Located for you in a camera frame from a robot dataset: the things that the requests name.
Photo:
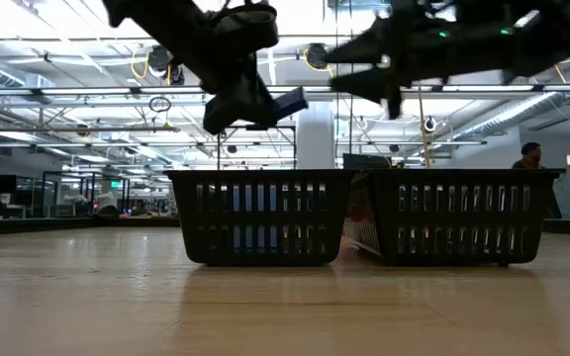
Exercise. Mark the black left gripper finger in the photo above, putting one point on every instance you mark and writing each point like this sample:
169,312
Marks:
245,111

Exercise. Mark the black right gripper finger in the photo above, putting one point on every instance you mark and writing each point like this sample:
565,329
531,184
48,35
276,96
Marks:
374,81
364,47

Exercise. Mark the dark blue power bank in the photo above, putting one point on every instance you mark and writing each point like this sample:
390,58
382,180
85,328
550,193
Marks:
290,103

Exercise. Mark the lavender and white wall charger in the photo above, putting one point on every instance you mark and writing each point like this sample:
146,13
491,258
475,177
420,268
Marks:
248,198

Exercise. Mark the black slotted plastic basket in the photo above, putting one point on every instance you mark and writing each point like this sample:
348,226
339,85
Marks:
463,220
265,220

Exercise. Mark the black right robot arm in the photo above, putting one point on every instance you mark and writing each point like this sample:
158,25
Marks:
537,39

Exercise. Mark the white building column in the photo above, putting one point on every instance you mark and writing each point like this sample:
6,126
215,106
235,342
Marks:
314,143

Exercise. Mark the black perforated computer case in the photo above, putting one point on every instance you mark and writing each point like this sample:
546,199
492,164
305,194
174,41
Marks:
364,162

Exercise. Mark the long ceiling light strip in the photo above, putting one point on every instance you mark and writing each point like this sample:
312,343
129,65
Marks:
117,90

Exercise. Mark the person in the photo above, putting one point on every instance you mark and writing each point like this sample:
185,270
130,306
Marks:
530,151

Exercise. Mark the black aluminium table frame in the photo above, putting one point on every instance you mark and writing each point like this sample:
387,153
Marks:
18,226

